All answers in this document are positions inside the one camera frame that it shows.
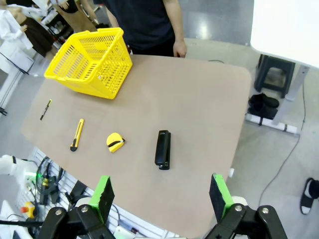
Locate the white slotted base board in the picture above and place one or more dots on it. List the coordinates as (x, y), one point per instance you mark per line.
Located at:
(74, 179)

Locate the person's left forearm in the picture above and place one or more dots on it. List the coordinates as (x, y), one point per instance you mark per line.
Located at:
(174, 22)

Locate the person's left hand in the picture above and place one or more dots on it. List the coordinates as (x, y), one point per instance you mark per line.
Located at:
(180, 48)

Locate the red emergency stop button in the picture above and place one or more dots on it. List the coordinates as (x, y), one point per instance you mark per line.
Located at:
(28, 209)

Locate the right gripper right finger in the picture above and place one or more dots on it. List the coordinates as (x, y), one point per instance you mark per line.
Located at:
(249, 224)

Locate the black stapler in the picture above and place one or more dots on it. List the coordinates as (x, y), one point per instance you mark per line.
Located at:
(162, 149)

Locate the black white slipper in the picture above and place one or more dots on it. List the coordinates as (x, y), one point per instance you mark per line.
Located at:
(305, 199)

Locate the yellow utility knife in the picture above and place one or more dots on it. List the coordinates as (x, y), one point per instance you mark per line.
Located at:
(77, 134)

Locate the person in dark t-shirt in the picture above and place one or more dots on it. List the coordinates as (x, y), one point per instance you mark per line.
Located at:
(142, 25)

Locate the mannequin white shirt brown skirt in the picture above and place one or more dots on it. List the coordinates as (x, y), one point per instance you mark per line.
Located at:
(10, 25)

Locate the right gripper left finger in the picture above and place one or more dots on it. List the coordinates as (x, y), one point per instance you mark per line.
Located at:
(82, 221)

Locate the yellow tape measure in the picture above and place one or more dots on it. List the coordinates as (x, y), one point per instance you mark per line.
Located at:
(113, 142)

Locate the dark plastic stool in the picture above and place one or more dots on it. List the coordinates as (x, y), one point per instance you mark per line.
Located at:
(260, 74)

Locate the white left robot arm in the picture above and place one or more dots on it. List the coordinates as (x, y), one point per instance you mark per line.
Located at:
(7, 165)

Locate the white table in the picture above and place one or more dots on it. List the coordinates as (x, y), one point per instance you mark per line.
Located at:
(286, 25)

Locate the black pen yellow cap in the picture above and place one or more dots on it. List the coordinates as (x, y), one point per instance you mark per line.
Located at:
(46, 109)

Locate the yellow plastic shopping basket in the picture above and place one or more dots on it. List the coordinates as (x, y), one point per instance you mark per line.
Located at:
(72, 83)

